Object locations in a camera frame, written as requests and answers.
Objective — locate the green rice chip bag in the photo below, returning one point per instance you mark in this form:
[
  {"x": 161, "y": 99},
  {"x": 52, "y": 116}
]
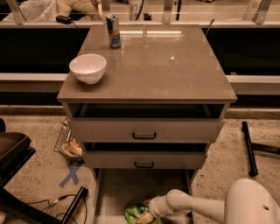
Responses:
[{"x": 133, "y": 212}]

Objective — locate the grey drawer cabinet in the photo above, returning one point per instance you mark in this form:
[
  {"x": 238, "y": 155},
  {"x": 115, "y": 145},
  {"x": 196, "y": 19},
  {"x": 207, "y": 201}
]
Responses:
[{"x": 160, "y": 72}]

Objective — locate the black floor stand bar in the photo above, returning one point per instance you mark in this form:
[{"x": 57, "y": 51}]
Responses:
[{"x": 251, "y": 147}]

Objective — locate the white ceramic bowl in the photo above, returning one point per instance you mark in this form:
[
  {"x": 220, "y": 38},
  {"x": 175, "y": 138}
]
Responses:
[{"x": 88, "y": 68}]

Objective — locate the blue silver energy drink can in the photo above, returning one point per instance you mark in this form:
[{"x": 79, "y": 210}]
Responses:
[{"x": 113, "y": 30}]

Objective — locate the top drawer with black handle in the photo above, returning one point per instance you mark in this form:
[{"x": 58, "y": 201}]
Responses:
[{"x": 145, "y": 131}]

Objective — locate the drawer with black handle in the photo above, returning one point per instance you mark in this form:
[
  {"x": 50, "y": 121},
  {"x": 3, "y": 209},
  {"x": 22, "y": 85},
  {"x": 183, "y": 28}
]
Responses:
[
  {"x": 143, "y": 160},
  {"x": 145, "y": 131}
]

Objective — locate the black power adapter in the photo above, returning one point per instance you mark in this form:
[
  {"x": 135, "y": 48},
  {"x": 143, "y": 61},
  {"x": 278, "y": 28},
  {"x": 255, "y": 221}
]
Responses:
[{"x": 64, "y": 20}]

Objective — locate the black chair base left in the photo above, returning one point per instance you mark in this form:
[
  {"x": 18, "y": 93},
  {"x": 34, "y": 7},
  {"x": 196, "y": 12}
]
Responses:
[{"x": 15, "y": 151}]

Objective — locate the blue tape cross mark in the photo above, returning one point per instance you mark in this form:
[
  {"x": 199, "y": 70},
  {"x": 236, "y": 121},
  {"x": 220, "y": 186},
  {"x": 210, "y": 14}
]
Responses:
[{"x": 73, "y": 167}]

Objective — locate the middle drawer with black handle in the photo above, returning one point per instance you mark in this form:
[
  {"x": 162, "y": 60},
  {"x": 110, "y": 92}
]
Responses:
[{"x": 143, "y": 160}]

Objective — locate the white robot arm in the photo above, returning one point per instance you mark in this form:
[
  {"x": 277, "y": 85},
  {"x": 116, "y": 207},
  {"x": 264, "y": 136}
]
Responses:
[{"x": 246, "y": 202}]

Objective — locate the person in beige clothing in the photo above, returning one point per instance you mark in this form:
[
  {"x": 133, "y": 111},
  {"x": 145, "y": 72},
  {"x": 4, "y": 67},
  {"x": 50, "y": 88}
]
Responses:
[{"x": 87, "y": 7}]

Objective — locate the wire basket with items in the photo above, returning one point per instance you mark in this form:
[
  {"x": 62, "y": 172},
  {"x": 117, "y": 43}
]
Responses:
[{"x": 66, "y": 145}]

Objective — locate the open bottom drawer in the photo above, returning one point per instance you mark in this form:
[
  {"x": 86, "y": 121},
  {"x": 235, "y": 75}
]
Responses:
[{"x": 118, "y": 188}]

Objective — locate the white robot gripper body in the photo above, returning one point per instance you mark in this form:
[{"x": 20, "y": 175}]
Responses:
[{"x": 156, "y": 206}]

